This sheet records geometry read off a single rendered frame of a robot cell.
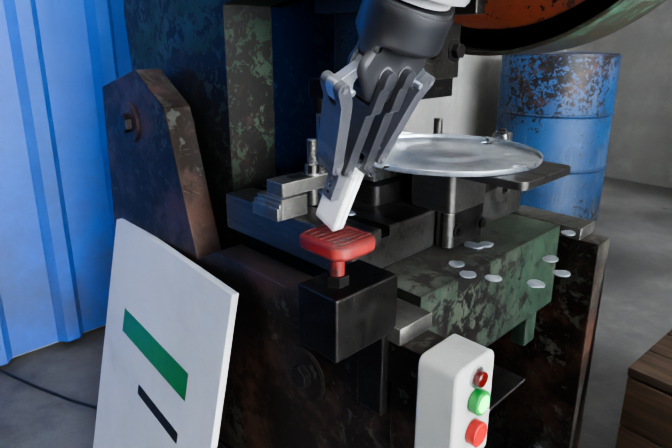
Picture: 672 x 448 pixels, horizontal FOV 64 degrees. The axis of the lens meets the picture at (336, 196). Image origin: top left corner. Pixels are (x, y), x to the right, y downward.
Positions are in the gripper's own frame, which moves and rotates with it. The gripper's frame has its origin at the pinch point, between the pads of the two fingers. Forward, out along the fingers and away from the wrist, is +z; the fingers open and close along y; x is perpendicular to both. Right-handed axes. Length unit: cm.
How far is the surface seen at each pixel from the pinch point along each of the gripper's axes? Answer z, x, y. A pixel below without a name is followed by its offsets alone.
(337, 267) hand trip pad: 6.7, -3.5, -0.5
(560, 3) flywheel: -15, 17, 66
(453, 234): 13.9, -0.9, 28.9
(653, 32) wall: 18, 82, 363
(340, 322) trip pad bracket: 9.9, -7.6, -2.5
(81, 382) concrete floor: 119, 67, 4
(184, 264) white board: 37.6, 29.0, 4.3
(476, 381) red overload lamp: 12.4, -19.4, 8.0
